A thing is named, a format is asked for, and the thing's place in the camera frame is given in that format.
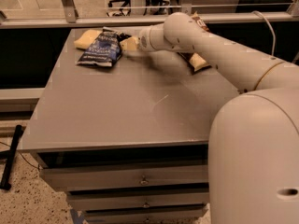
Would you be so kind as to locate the grey drawer cabinet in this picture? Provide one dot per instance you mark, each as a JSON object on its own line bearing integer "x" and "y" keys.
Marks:
{"x": 149, "y": 108}

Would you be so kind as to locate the yellow sponge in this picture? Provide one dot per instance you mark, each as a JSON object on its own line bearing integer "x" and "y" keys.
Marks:
{"x": 87, "y": 39}

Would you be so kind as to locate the grey drawer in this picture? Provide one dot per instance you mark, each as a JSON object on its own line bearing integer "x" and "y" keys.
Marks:
{"x": 124, "y": 176}
{"x": 138, "y": 199}
{"x": 145, "y": 215}

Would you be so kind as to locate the middle grey drawer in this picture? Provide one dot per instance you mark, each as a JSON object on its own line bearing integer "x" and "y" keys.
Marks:
{"x": 138, "y": 199}

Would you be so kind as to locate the bottom grey drawer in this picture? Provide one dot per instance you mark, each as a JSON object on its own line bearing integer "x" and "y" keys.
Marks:
{"x": 145, "y": 215}

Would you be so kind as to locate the black stand leg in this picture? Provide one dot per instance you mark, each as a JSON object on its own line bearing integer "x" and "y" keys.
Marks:
{"x": 9, "y": 156}

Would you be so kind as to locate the black office chair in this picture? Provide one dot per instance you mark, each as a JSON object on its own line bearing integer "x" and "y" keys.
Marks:
{"x": 118, "y": 8}

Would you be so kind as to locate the top grey drawer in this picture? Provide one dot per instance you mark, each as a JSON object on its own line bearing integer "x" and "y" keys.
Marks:
{"x": 124, "y": 176}

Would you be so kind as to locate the grey metal railing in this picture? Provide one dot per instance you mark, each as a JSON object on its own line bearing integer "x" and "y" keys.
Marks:
{"x": 88, "y": 13}

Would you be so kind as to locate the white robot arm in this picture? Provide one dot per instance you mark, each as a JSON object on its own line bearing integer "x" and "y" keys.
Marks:
{"x": 253, "y": 147}

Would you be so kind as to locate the brown and cream chip bag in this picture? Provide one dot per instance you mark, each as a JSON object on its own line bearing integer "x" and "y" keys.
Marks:
{"x": 194, "y": 59}

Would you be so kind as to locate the blue vinegar chip bag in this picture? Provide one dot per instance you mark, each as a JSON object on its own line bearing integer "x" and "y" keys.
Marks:
{"x": 105, "y": 50}

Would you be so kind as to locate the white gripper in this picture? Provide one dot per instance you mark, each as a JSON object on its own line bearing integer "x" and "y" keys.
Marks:
{"x": 143, "y": 41}

